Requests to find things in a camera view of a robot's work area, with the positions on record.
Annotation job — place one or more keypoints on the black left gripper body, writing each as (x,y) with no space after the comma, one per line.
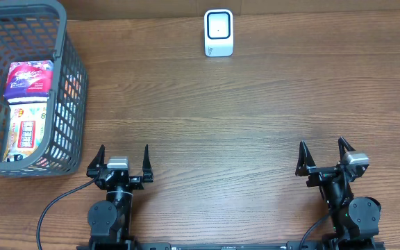
(136,184)

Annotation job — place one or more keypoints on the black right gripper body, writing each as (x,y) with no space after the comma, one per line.
(320,175)

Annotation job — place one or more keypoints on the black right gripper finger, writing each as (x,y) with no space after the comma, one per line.
(305,165)
(345,149)

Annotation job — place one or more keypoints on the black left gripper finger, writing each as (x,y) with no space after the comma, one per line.
(98,159)
(146,165)

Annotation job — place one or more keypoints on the yellow snack bag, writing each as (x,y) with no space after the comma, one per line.
(26,130)

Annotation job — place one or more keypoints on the purple red tissue pack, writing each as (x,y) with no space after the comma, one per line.
(29,81)

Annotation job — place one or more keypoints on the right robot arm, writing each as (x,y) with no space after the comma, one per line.
(355,219)

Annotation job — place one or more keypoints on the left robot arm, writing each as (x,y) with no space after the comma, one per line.
(110,219)

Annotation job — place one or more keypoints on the white barcode scanner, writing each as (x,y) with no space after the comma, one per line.
(218,33)

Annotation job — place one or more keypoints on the grey plastic shopping basket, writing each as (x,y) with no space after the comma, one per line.
(37,30)

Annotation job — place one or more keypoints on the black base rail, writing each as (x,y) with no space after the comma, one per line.
(290,245)

